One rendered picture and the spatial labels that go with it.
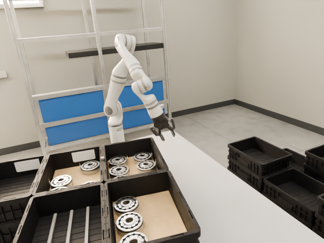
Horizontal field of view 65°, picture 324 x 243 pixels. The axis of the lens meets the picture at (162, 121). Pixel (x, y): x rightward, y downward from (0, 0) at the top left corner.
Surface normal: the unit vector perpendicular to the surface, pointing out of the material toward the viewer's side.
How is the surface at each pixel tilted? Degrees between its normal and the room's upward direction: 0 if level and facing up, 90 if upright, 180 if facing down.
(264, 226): 0
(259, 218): 0
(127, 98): 90
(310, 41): 90
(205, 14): 90
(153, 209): 0
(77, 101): 90
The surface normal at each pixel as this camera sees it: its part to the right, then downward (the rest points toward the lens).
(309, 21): -0.91, 0.21
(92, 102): 0.40, 0.29
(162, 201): -0.07, -0.93
